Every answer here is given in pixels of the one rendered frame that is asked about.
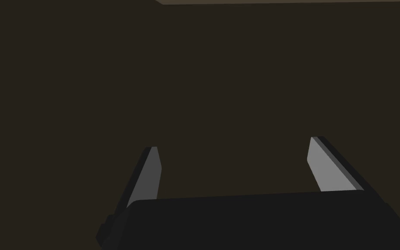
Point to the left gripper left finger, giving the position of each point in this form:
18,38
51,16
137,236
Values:
146,178

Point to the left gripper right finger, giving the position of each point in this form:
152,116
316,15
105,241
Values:
330,170

